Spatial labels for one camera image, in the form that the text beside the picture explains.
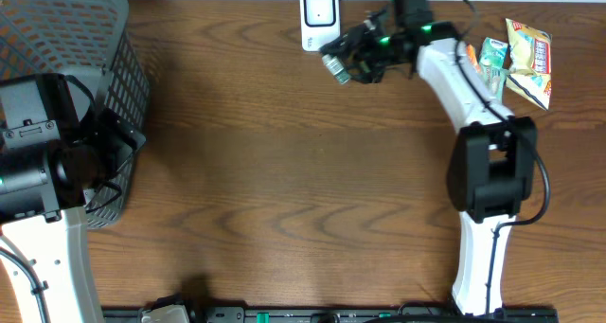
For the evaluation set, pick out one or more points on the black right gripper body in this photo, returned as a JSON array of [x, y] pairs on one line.
[[371, 49]]

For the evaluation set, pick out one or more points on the round clear packaged item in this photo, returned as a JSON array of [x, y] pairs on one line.
[[336, 68]]

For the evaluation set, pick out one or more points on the orange tissue pack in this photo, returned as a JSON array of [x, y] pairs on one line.
[[472, 56]]

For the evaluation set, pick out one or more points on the teal tissue pack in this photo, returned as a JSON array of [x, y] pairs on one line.
[[493, 53]]

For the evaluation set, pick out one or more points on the yellow snack bag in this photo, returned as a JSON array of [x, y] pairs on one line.
[[529, 74]]

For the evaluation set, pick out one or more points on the teal snack packet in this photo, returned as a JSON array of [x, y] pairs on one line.
[[495, 78]]

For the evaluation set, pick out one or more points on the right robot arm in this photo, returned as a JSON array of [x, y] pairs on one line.
[[492, 165]]

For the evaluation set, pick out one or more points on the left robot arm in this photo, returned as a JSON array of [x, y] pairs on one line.
[[56, 144]]

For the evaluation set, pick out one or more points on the dark grey plastic basket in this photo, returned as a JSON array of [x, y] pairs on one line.
[[86, 39]]

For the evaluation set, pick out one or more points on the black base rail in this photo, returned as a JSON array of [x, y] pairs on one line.
[[409, 313]]

